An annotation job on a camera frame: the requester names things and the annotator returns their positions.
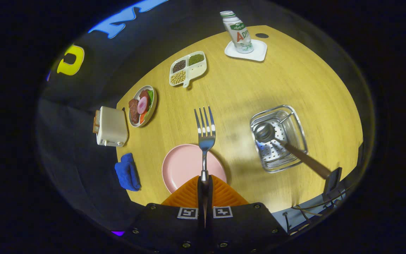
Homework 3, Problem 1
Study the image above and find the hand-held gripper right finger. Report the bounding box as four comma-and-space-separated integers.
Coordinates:
206, 175, 290, 254

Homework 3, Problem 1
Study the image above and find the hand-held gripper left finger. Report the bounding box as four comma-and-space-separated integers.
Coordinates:
124, 175, 205, 254

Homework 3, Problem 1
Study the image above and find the metal fork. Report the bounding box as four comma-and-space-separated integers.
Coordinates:
194, 106, 216, 226

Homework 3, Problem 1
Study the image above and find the metal spoon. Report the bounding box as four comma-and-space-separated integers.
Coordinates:
254, 122, 332, 180

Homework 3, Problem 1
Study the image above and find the pink plate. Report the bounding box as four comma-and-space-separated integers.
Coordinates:
162, 144, 227, 194

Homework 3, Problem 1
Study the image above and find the blue folded cloth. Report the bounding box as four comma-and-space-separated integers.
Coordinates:
114, 152, 141, 192

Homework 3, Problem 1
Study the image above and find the white round food plate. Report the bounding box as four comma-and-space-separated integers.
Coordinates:
128, 85, 158, 128

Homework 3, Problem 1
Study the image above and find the large brown steak piece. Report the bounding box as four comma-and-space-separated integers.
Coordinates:
129, 99, 140, 124

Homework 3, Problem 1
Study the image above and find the pink ham slice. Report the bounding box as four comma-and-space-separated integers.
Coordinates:
137, 96, 149, 114

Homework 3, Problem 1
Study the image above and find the white toaster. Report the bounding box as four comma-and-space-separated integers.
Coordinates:
96, 106, 129, 147

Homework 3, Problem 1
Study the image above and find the pile of yellow soybeans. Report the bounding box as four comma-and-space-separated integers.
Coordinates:
170, 71, 186, 85

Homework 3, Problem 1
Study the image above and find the black table clamp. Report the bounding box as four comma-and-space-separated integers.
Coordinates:
325, 167, 343, 194

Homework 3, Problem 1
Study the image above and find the white divided dish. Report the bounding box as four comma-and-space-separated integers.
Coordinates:
169, 51, 208, 88

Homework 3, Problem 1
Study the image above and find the white square coaster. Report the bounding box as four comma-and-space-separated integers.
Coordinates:
224, 39, 268, 62

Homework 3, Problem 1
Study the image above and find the white plastic drink bottle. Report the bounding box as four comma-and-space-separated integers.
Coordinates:
220, 11, 254, 54

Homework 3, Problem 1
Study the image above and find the metal wire basket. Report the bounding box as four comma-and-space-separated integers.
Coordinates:
250, 104, 308, 174

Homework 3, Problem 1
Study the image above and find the black cable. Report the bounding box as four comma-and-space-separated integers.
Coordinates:
291, 189, 351, 211

